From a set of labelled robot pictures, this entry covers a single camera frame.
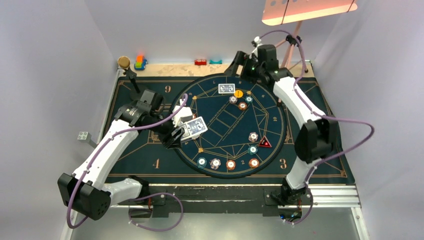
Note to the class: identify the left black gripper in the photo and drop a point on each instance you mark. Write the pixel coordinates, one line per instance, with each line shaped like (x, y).
(169, 140)

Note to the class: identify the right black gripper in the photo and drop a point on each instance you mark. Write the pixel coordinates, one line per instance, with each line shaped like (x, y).
(242, 59)

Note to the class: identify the blue playing card deck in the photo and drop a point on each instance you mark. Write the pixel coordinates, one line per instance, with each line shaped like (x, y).
(192, 129)

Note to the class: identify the yellow dealer button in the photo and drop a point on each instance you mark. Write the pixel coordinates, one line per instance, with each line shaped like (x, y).
(238, 93)

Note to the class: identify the green poker chip stack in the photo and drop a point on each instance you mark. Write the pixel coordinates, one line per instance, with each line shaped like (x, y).
(201, 162)

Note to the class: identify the dealt card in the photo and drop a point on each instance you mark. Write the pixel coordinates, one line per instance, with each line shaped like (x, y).
(226, 88)

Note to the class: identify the pink white poker chip stack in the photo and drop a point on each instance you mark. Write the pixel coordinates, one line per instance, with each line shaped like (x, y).
(215, 163)

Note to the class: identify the orange red poker chip stack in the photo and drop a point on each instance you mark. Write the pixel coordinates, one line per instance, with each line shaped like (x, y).
(230, 165)

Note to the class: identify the red triangular button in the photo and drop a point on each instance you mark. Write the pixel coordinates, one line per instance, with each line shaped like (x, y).
(264, 142)

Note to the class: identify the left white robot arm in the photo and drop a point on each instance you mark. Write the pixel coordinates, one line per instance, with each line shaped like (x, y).
(85, 190)

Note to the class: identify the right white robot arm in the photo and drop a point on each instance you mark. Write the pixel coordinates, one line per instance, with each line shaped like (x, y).
(317, 134)

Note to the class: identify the teal toy block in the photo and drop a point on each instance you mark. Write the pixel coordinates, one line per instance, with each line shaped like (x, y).
(215, 61)

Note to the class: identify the pink tripod lamp stand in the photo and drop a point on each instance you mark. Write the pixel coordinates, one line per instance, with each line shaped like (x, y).
(279, 12)

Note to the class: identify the red toy block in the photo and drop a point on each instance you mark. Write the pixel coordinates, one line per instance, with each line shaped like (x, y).
(200, 62)

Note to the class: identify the round blue poker mat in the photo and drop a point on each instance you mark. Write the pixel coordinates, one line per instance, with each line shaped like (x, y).
(229, 127)

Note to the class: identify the colourful toy block stack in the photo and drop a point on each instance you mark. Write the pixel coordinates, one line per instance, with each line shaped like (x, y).
(140, 63)

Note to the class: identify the grey lego brick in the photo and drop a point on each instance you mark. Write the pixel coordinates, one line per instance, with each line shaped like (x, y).
(83, 136)

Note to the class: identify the gold round knob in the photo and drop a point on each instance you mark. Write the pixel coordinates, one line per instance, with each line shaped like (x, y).
(124, 62)

